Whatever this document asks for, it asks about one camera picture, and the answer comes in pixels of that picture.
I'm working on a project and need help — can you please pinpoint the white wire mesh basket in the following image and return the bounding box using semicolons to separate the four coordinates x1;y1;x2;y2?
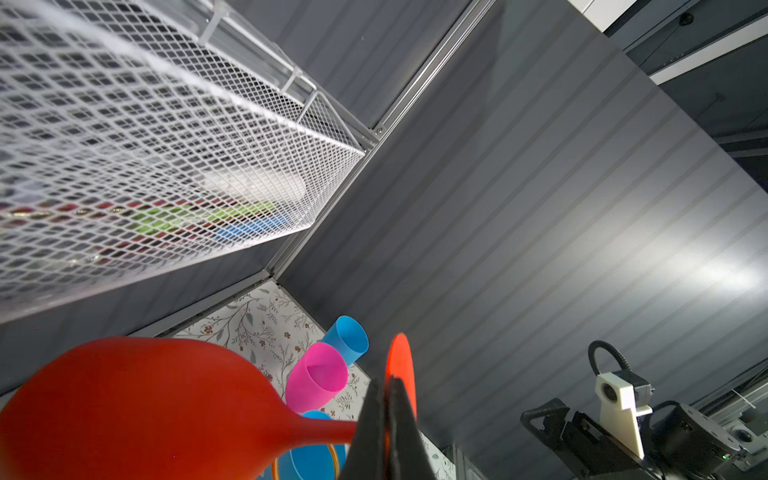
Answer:
1;1;365;323

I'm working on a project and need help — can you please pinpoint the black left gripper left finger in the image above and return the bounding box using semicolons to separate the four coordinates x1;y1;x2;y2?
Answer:
339;380;387;480

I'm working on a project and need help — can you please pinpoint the gold wine glass rack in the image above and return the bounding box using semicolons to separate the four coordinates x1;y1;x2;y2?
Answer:
271;445;341;480

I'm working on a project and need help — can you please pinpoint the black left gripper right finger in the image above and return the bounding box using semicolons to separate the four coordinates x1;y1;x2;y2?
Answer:
386;377;436;480

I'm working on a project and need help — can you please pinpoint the pink wine glass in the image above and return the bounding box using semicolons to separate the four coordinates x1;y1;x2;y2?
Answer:
285;342;348;414

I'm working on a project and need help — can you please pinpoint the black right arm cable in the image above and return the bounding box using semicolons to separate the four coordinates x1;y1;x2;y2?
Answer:
586;340;634;376

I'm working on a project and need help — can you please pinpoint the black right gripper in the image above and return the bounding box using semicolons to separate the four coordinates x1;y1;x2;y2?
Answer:
520;398;648;480

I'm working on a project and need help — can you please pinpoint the red wine glass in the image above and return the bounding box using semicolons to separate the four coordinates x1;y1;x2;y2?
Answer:
1;335;417;479

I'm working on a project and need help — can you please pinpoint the blue wine glass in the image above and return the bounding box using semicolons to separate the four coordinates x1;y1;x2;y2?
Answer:
322;315;370;366
256;410;347;480

